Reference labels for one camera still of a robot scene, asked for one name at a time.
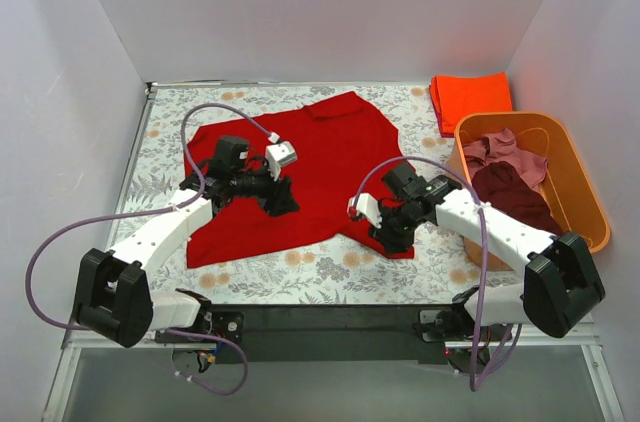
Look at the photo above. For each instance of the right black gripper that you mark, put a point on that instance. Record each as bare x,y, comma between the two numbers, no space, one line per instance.
388,224

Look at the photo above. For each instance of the orange plastic basket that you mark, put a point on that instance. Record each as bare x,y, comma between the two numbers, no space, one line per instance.
567,189

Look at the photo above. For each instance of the folded magenta shirt under orange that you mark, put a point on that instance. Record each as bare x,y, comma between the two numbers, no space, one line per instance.
446,128

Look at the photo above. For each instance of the red t shirt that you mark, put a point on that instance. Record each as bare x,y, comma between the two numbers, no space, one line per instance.
337,141

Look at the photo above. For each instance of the aluminium frame rail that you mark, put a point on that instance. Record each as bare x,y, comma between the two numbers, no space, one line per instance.
331,363

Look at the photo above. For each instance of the dark maroon t shirt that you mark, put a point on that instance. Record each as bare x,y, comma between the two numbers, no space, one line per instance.
500,185

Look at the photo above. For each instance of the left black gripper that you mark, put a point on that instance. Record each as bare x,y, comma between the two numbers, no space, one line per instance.
275,190

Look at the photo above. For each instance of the folded orange t shirt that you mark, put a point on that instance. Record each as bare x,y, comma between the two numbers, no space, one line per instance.
459,97

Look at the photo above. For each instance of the pink t shirt in basket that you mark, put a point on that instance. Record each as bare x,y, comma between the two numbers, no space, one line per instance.
502,147

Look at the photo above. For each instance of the floral patterned table mat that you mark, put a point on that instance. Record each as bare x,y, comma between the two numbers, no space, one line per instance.
338,270

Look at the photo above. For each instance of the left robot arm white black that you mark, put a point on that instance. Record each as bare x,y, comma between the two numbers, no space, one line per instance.
113,297

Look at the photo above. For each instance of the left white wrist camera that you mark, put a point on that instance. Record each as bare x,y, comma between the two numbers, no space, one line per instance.
279,156

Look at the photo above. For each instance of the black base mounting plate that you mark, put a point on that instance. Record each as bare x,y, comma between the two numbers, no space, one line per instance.
319,333

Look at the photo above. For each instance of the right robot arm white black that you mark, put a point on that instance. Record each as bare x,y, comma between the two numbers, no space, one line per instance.
560,283

